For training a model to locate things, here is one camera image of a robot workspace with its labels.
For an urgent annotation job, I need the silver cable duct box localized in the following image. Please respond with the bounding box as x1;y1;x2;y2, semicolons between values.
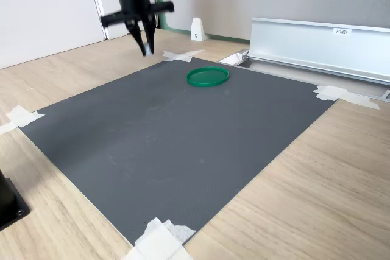
218;48;390;103

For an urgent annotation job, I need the dark grey mat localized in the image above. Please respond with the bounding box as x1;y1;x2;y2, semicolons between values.
19;57;338;247

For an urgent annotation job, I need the pale green partition post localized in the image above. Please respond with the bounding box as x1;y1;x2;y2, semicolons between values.
154;0;183;34

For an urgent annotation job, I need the small white bracket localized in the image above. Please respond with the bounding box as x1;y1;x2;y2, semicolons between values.
190;17;208;42

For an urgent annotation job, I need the silver cable duct lid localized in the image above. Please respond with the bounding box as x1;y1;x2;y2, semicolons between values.
246;17;390;86

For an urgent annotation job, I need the white partition panel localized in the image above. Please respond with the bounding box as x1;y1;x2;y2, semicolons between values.
0;0;122;70

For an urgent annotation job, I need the white tape patch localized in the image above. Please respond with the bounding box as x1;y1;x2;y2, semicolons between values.
121;217;197;260
161;49;206;63
0;104;46;136
313;85;381;111

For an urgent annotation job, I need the round green lid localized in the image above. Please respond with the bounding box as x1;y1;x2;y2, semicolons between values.
186;66;230;88

